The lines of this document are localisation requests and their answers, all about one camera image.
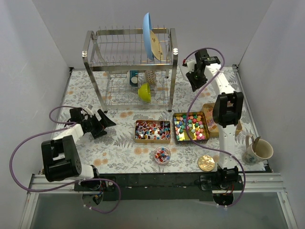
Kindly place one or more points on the clear plastic jar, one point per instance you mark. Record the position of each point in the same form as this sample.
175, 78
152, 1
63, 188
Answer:
162, 155

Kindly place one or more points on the teal white cup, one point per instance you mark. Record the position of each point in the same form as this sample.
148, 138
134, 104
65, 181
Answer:
133, 78

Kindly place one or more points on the black tin with star candies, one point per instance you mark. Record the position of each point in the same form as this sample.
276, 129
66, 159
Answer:
190, 127

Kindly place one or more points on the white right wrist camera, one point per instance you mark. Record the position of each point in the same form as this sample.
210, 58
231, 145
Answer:
189, 66

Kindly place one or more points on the green bowl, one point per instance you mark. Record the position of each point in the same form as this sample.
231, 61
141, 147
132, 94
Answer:
144, 92

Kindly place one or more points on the aluminium frame rail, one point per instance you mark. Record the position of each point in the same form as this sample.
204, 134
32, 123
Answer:
254, 183

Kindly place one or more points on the beige patterned plate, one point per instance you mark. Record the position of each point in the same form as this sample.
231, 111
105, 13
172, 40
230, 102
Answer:
156, 46

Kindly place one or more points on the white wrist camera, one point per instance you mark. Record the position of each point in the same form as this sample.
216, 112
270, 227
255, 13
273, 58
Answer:
189, 66
89, 108

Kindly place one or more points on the patterned paper cup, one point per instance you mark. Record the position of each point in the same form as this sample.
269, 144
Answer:
150, 76

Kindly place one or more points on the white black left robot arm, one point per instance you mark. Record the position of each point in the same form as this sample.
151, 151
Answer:
61, 159

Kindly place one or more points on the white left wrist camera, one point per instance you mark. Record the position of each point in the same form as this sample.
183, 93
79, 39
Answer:
89, 108

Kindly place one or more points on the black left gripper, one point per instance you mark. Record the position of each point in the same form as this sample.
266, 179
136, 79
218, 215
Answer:
97, 124

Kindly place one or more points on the gold tin with lollipops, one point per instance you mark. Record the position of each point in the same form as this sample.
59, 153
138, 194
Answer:
152, 131

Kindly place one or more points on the gold tin with popsicle candies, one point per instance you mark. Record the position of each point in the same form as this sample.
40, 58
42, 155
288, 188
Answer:
207, 109

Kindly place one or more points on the gold jar lid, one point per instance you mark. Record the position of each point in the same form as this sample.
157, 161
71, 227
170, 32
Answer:
206, 163

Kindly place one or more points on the beige paper cup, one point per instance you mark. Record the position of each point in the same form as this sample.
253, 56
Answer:
264, 151

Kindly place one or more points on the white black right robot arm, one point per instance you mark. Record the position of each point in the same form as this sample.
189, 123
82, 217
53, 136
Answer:
207, 70

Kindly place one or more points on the stainless steel dish rack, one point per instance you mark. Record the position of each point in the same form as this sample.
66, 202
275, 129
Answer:
108, 56

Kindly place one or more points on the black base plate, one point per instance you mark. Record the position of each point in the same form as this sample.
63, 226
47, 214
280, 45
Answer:
166, 186

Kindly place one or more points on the blue plate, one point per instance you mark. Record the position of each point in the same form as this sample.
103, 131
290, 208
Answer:
146, 28

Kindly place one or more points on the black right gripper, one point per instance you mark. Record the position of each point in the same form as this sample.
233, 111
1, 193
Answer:
195, 81

